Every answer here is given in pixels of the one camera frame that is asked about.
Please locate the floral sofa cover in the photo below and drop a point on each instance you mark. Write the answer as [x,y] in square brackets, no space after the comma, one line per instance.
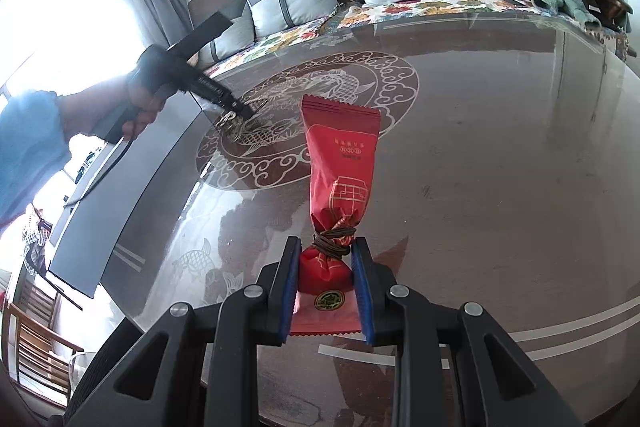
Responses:
[380,14]

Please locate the person's left forearm blue sleeve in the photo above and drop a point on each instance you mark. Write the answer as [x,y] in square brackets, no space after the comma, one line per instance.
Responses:
[45,137]

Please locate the dark wooden box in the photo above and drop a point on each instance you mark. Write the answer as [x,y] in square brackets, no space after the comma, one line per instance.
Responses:
[607,4]

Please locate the wooden chair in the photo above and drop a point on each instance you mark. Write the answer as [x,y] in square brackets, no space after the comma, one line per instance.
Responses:
[40,347]

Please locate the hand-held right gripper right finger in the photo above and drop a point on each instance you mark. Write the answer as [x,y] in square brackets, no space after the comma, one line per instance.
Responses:
[361,292]

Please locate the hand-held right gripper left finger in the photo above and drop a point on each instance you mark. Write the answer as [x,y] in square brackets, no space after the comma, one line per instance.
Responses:
[287,287]

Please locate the red snack packet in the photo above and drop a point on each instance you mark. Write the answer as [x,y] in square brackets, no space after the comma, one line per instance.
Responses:
[340,167]

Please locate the white cardboard box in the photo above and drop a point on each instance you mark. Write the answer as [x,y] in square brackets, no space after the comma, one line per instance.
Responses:
[125,197]

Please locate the person's left hand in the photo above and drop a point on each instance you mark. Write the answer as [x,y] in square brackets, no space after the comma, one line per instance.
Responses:
[142,107]

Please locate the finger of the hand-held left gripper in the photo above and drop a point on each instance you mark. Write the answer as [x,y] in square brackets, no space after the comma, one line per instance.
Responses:
[235,109]

